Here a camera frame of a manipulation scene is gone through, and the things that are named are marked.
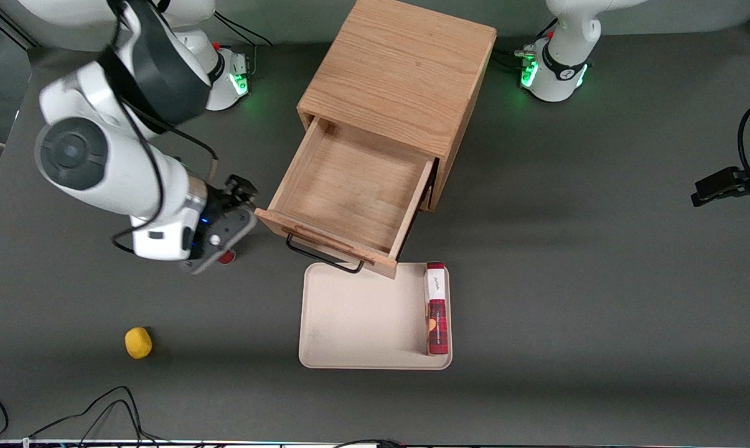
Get yellow lemon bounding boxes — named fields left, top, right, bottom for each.
left=124, top=327, right=153, bottom=360

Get red tartan shortbread box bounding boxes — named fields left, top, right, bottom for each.
left=424, top=261, right=449, bottom=356

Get wooden drawer with deep tray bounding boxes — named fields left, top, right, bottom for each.
left=255, top=115, right=439, bottom=279

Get dark metal frame rail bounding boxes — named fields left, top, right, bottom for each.
left=0, top=0, right=39, bottom=50

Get black camera clamp mount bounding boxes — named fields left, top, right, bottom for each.
left=690, top=146, right=750, bottom=208

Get beige plastic tray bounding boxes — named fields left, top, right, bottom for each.
left=298, top=262, right=453, bottom=370

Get black metal drawer handle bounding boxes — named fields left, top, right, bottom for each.
left=286, top=233, right=366, bottom=274

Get black cable with plug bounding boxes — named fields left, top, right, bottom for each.
left=331, top=438, right=413, bottom=448

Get wooden drawer cabinet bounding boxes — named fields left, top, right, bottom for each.
left=297, top=0, right=497, bottom=212

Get black arm base cables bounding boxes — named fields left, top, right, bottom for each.
left=493, top=45, right=537, bottom=68

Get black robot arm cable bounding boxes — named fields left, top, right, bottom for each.
left=107, top=0, right=220, bottom=254

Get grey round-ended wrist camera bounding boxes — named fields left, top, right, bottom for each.
left=179, top=208, right=258, bottom=275

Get black arm base cable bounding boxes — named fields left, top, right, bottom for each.
left=213, top=9, right=274, bottom=69

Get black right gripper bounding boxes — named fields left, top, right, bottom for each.
left=207, top=175, right=258, bottom=220

